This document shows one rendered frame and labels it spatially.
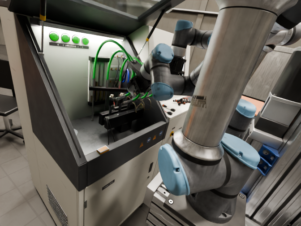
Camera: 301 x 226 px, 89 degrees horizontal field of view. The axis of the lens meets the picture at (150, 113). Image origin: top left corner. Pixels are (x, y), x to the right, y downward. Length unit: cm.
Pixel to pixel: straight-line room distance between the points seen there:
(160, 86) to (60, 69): 73
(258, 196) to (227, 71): 52
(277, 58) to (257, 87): 117
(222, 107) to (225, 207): 33
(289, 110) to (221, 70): 41
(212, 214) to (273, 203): 26
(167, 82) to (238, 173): 33
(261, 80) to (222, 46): 749
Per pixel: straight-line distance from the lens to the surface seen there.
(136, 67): 74
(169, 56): 57
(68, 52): 111
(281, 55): 778
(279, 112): 67
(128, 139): 87
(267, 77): 777
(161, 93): 51
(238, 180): 47
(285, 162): 64
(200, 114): 30
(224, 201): 52
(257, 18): 29
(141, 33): 128
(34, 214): 180
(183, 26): 78
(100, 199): 102
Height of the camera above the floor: 146
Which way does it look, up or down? 25 degrees down
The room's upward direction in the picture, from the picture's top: 12 degrees clockwise
